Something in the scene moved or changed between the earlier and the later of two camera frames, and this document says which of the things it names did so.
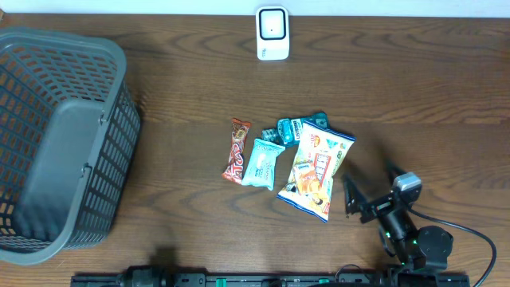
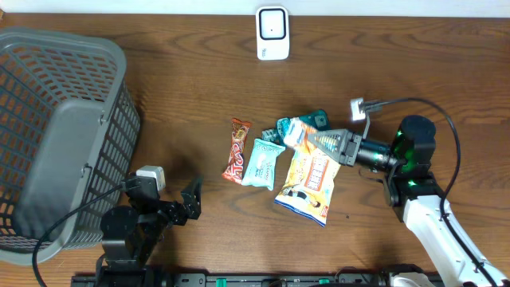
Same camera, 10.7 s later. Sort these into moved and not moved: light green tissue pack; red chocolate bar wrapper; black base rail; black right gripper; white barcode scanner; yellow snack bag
Moved: black right gripper; yellow snack bag
Not moved: light green tissue pack; black base rail; white barcode scanner; red chocolate bar wrapper
